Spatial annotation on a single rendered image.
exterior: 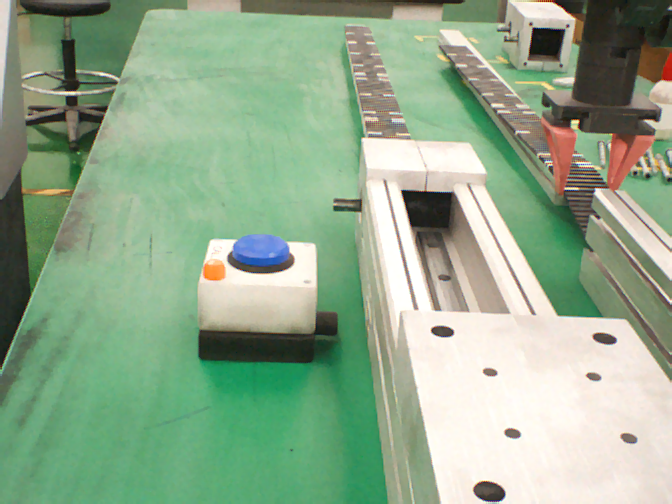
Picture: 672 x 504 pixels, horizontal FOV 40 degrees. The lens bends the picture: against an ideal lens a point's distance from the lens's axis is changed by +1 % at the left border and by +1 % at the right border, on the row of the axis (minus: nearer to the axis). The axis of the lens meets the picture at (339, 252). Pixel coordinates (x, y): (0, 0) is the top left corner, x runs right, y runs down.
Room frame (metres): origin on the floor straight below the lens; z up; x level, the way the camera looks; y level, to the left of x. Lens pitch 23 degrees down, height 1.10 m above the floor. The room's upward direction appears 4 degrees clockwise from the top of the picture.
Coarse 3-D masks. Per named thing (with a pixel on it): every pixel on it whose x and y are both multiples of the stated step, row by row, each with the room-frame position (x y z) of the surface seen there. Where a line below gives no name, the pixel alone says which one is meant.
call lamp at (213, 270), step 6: (216, 258) 0.56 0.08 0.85; (210, 264) 0.55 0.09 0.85; (216, 264) 0.55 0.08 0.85; (222, 264) 0.55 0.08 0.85; (204, 270) 0.55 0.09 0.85; (210, 270) 0.55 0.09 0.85; (216, 270) 0.55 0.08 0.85; (222, 270) 0.55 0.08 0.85; (204, 276) 0.55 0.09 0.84; (210, 276) 0.55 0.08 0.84; (216, 276) 0.55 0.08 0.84; (222, 276) 0.55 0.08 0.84
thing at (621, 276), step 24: (600, 192) 0.72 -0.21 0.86; (624, 192) 0.72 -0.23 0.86; (600, 216) 0.70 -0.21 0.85; (624, 216) 0.66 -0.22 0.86; (648, 216) 0.66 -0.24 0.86; (600, 240) 0.69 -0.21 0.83; (624, 240) 0.64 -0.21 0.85; (648, 240) 0.61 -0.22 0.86; (600, 264) 0.70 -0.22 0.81; (624, 264) 0.63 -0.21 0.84; (648, 264) 0.59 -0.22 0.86; (600, 288) 0.67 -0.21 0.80; (624, 288) 0.62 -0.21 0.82; (648, 288) 0.58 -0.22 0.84; (624, 312) 0.61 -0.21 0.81; (648, 312) 0.57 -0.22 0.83; (648, 336) 0.56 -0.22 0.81
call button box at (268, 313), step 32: (224, 256) 0.59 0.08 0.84; (224, 288) 0.55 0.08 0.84; (256, 288) 0.55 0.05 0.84; (288, 288) 0.55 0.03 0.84; (224, 320) 0.55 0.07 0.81; (256, 320) 0.55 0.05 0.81; (288, 320) 0.55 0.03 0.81; (320, 320) 0.58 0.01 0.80; (224, 352) 0.55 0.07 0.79; (256, 352) 0.55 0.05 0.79; (288, 352) 0.55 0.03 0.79
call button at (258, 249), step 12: (240, 240) 0.59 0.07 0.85; (252, 240) 0.59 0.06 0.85; (264, 240) 0.59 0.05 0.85; (276, 240) 0.59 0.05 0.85; (240, 252) 0.57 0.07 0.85; (252, 252) 0.57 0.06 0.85; (264, 252) 0.57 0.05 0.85; (276, 252) 0.57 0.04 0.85; (288, 252) 0.58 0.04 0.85; (252, 264) 0.57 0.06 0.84; (264, 264) 0.57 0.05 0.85; (276, 264) 0.57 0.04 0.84
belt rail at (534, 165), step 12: (444, 36) 1.81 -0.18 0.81; (456, 36) 1.81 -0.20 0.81; (468, 48) 1.68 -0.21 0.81; (480, 60) 1.57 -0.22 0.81; (468, 84) 1.49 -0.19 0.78; (480, 96) 1.38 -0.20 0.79; (504, 132) 1.19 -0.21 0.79; (516, 144) 1.12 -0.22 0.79; (528, 156) 1.07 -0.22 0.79; (528, 168) 1.05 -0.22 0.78; (540, 168) 1.01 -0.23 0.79; (540, 180) 0.99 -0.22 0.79; (552, 180) 0.94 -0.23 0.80; (552, 192) 0.94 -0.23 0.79; (564, 204) 0.92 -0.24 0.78
